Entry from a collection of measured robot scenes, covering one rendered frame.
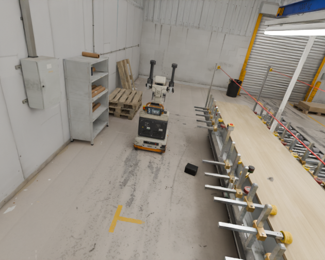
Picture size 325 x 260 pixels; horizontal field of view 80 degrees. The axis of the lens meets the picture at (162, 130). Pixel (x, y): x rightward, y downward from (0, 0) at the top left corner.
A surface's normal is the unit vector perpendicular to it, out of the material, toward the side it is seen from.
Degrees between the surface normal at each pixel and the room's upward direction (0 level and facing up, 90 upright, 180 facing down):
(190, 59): 90
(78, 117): 90
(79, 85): 90
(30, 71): 90
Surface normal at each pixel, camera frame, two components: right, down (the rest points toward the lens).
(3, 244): 0.13, -0.88
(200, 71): -0.10, 0.44
